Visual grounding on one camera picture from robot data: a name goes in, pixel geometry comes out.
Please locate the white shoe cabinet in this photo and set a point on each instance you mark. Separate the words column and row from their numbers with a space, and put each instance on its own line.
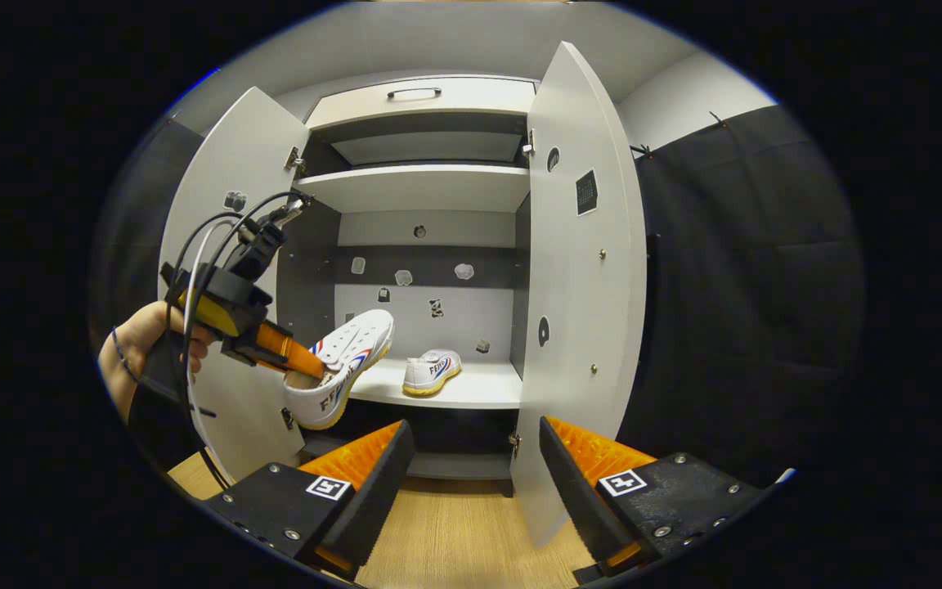
column 430, row 237

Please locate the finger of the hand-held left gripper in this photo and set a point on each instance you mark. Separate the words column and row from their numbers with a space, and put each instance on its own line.
column 295, row 353

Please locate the white cabinet shelf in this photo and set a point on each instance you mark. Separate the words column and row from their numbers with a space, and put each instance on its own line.
column 422, row 190

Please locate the white canvas shoe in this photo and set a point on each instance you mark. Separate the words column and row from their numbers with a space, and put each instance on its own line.
column 356, row 339
column 432, row 375

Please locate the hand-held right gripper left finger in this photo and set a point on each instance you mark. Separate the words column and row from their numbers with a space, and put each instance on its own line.
column 373, row 491

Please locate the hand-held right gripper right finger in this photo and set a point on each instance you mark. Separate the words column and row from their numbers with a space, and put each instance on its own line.
column 581, row 499

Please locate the cabinet door with camera sticker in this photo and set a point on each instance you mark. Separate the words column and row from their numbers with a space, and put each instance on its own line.
column 226, row 147

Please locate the white cabinet drawer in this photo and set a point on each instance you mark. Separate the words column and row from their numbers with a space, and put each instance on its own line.
column 479, row 102

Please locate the metal door hinge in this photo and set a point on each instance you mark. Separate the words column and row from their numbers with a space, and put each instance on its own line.
column 513, row 444
column 528, row 144
column 287, row 418
column 294, row 159

